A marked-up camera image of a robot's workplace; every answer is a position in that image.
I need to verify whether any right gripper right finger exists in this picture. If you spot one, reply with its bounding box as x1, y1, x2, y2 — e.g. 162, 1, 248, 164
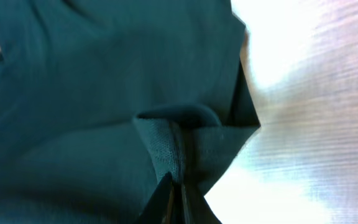
181, 184, 221, 224

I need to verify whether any black polo shirt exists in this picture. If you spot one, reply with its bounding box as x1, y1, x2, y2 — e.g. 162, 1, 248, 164
0, 0, 260, 223

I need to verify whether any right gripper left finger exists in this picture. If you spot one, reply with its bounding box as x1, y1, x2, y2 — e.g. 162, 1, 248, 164
134, 172, 174, 224

